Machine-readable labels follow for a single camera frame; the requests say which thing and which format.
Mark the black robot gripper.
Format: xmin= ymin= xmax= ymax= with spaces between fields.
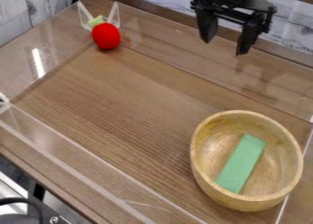
xmin=191 ymin=0 xmax=276 ymax=55

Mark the green foam block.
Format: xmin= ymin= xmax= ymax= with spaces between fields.
xmin=215 ymin=133 xmax=266 ymax=194

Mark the wooden brown bowl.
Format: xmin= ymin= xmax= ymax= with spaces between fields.
xmin=189 ymin=110 xmax=303 ymax=212

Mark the red plush strawberry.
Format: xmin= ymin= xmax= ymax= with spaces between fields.
xmin=88 ymin=16 xmax=120 ymax=49

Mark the black table leg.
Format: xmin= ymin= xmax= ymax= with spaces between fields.
xmin=28 ymin=180 xmax=45 ymax=202

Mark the clear acrylic tray wall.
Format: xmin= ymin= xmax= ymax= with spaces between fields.
xmin=0 ymin=0 xmax=313 ymax=224

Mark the black cable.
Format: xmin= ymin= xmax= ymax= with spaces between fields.
xmin=0 ymin=197 xmax=44 ymax=224

